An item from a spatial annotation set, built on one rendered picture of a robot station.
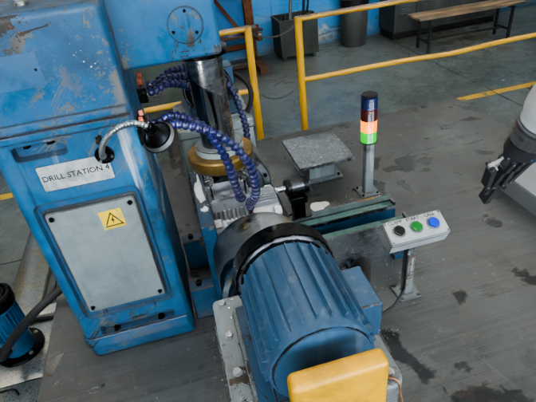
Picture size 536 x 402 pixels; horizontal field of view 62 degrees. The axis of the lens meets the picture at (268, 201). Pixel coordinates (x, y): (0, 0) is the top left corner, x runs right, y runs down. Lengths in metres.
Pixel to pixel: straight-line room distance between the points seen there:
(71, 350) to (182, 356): 0.34
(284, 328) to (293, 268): 0.11
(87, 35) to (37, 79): 0.13
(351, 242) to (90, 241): 0.78
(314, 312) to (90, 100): 0.62
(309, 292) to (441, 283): 0.87
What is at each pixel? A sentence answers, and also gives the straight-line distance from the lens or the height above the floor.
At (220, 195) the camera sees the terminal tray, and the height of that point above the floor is 1.13.
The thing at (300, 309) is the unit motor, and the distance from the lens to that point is 0.66.
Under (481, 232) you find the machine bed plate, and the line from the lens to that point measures 1.72.
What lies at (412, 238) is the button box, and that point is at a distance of 1.25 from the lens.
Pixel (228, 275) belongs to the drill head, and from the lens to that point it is 1.07.
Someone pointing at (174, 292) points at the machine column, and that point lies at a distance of 1.28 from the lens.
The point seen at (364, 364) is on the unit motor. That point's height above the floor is 1.35.
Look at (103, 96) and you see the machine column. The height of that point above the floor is 1.54.
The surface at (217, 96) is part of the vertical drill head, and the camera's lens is 1.14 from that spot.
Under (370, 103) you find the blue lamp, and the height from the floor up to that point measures 1.19.
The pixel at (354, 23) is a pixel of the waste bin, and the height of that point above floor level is 0.31.
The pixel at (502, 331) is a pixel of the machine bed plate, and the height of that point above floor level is 0.80.
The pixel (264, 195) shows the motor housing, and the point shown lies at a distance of 1.33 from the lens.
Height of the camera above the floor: 1.84
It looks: 34 degrees down
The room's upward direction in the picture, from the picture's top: 7 degrees counter-clockwise
